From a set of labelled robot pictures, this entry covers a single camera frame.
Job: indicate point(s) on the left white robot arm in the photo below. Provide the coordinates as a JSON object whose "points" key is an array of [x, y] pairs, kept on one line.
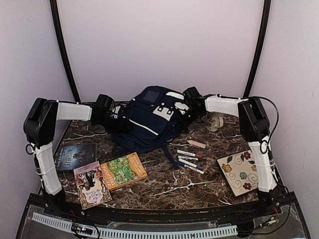
{"points": [[39, 128]]}

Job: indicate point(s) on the pink Taming of Shrew book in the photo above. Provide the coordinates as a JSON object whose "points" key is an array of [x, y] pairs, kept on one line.
{"points": [[91, 185]]}

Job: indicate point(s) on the pink pencil-shaped eraser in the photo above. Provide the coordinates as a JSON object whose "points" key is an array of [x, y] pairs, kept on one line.
{"points": [[197, 144]]}

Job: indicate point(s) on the blue-capped white marker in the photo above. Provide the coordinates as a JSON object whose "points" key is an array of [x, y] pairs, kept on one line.
{"points": [[190, 167]]}

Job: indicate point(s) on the red-capped white marker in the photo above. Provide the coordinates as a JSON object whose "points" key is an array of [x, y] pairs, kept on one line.
{"points": [[188, 154]]}

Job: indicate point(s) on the cream floral ceramic mug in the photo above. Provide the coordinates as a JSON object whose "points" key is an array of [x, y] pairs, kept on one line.
{"points": [[214, 121]]}

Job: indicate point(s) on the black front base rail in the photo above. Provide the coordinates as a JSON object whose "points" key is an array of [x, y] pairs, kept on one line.
{"points": [[283, 220]]}

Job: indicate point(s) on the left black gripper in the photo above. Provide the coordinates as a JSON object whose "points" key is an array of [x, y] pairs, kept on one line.
{"points": [[119, 128]]}

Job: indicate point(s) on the left black frame post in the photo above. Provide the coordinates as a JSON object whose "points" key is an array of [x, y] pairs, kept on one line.
{"points": [[63, 50]]}

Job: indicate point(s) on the square floral ceramic plate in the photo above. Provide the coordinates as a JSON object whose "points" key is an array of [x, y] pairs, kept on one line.
{"points": [[240, 172]]}

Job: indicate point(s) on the black-capped white marker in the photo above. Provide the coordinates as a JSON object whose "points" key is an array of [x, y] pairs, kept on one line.
{"points": [[192, 158]]}

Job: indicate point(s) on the navy blue student backpack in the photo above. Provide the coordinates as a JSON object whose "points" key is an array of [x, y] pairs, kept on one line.
{"points": [[155, 117]]}

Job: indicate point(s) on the black frame post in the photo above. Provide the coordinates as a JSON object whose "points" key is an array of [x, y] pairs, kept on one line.
{"points": [[259, 47], [63, 50]]}

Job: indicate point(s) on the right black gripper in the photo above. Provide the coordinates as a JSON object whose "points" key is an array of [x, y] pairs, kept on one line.
{"points": [[184, 123]]}

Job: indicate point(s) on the right black frame post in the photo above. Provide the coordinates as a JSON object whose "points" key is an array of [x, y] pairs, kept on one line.
{"points": [[259, 47]]}

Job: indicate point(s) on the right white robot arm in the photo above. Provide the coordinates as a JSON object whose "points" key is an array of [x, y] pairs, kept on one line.
{"points": [[254, 128]]}

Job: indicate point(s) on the dark Wuthering Heights book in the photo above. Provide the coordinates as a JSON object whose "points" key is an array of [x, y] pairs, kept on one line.
{"points": [[68, 158]]}

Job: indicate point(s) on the orange 39-Storey Treehouse book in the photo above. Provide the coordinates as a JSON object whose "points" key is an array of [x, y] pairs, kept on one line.
{"points": [[123, 171]]}

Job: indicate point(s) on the purple-capped white marker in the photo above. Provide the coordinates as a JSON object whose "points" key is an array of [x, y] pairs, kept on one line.
{"points": [[190, 164]]}

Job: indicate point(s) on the grey slotted cable duct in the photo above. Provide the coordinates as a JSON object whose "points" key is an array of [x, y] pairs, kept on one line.
{"points": [[117, 230]]}

